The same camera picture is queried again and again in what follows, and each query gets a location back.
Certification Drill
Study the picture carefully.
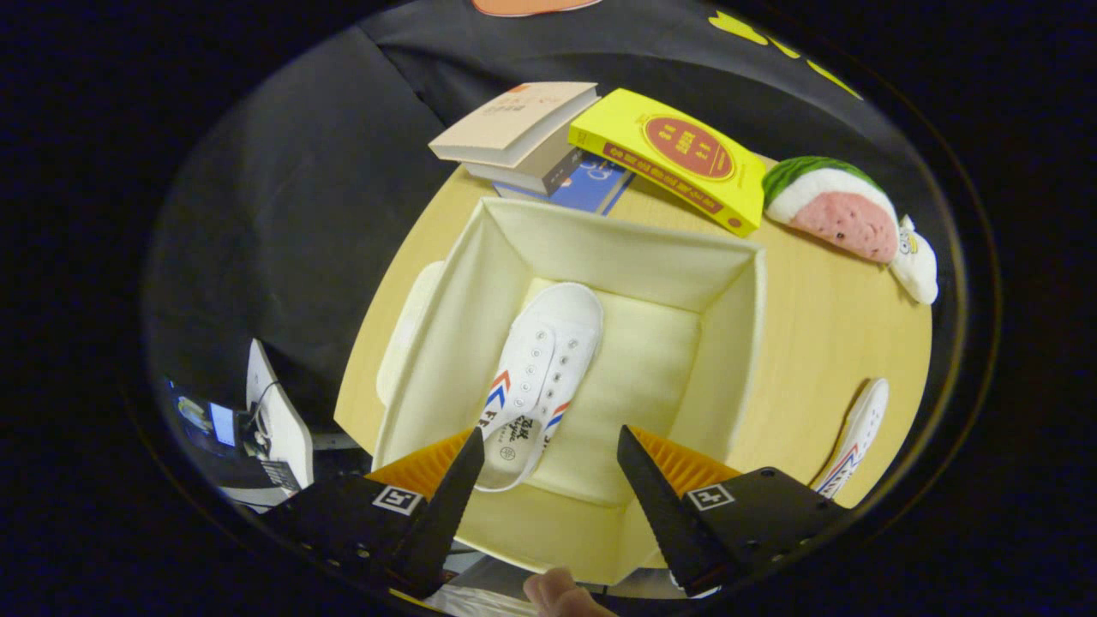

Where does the grey book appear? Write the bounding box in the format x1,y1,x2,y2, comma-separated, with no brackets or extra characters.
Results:
463,141,588,196

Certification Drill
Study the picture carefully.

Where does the white device with cable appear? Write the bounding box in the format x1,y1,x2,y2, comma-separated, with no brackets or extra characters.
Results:
246,338,315,491

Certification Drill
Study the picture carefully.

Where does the beige book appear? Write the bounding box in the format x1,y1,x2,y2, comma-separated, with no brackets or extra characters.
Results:
429,81,601,169

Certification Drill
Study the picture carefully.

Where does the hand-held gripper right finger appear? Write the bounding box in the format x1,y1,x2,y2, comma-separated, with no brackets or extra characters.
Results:
617,424,849,599

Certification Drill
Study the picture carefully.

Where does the watermelon slice plush toy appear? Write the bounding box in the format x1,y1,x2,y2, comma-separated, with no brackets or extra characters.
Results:
761,156,901,265

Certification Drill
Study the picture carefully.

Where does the small white plush toy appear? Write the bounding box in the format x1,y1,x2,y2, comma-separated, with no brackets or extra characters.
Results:
887,214,939,306

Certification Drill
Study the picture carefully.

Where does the yellow book with red circle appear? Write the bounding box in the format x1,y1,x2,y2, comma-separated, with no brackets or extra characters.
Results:
567,88,768,238

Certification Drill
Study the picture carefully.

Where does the computer monitor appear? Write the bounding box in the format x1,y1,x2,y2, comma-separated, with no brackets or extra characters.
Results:
167,377,258,459

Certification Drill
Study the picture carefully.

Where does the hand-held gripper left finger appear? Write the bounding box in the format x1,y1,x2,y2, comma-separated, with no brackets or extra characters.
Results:
257,427,486,601

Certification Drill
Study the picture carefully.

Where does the white canvas shoe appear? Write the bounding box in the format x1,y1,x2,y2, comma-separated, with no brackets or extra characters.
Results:
473,282,605,494
810,378,890,500

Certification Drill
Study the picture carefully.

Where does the blue book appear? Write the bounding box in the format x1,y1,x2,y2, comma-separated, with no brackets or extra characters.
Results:
493,153,635,217

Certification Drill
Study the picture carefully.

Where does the cream fabric storage box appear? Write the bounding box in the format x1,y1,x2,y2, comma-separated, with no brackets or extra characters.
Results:
370,197,768,588

